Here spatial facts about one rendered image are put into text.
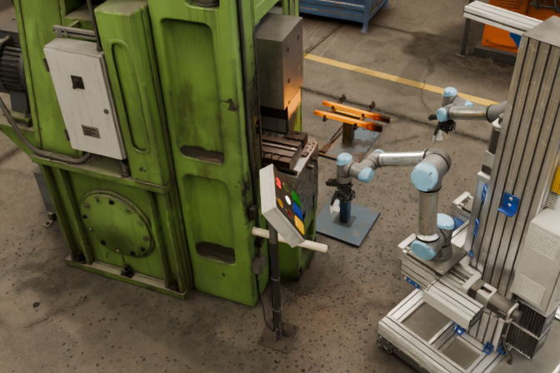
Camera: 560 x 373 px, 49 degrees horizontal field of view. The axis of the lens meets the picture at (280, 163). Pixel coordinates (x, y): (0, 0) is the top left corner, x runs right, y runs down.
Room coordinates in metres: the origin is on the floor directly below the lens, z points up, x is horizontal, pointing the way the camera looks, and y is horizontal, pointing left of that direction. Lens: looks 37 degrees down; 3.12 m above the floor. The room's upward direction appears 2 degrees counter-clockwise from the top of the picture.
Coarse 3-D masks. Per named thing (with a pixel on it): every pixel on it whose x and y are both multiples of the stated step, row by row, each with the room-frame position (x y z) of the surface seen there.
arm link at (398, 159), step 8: (376, 152) 2.47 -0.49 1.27; (384, 152) 2.43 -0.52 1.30; (392, 152) 2.40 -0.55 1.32; (400, 152) 2.37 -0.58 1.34; (408, 152) 2.34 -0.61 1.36; (416, 152) 2.31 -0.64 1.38; (424, 152) 2.27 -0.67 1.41; (432, 152) 2.31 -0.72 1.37; (440, 152) 2.19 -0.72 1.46; (376, 160) 2.42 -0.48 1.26; (384, 160) 2.39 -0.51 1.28; (392, 160) 2.36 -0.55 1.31; (400, 160) 2.33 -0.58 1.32; (408, 160) 2.30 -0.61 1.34; (416, 160) 2.27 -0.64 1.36; (448, 160) 2.17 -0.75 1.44; (376, 168) 2.40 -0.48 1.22
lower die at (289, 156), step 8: (264, 136) 3.06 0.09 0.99; (264, 144) 2.96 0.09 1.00; (288, 144) 2.95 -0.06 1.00; (296, 144) 2.96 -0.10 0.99; (272, 152) 2.89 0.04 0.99; (280, 152) 2.88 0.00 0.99; (288, 152) 2.88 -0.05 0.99; (296, 152) 2.90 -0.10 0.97; (272, 160) 2.84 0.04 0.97; (280, 160) 2.82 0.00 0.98; (288, 160) 2.82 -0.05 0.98; (296, 160) 2.90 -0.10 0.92; (288, 168) 2.80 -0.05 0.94
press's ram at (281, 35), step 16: (272, 16) 3.05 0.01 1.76; (288, 16) 3.04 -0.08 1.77; (256, 32) 2.86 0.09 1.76; (272, 32) 2.85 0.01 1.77; (288, 32) 2.84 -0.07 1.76; (272, 48) 2.77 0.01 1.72; (288, 48) 2.83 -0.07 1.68; (272, 64) 2.77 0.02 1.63; (288, 64) 2.82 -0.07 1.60; (272, 80) 2.77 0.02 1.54; (288, 80) 2.83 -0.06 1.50; (272, 96) 2.77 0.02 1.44; (288, 96) 2.81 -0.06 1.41
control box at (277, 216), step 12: (264, 168) 2.50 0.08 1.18; (276, 168) 2.50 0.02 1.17; (264, 180) 2.40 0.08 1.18; (276, 180) 2.39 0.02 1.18; (264, 192) 2.31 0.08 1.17; (276, 192) 2.29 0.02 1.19; (288, 192) 2.42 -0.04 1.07; (264, 204) 2.22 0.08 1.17; (276, 204) 2.19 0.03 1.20; (288, 204) 2.31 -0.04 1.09; (264, 216) 2.17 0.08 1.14; (276, 216) 2.17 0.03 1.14; (288, 216) 2.21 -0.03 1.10; (276, 228) 2.17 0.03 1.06; (288, 228) 2.17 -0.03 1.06; (288, 240) 2.17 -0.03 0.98; (300, 240) 2.17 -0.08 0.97
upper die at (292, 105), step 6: (300, 90) 2.98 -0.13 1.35; (294, 96) 2.89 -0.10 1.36; (300, 96) 2.97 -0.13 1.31; (294, 102) 2.89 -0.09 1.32; (264, 108) 2.85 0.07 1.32; (270, 108) 2.84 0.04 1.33; (288, 108) 2.81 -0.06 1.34; (294, 108) 2.89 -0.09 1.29; (264, 114) 2.85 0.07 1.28; (270, 114) 2.84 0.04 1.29; (276, 114) 2.82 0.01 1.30; (282, 114) 2.81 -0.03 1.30; (288, 114) 2.80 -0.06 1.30
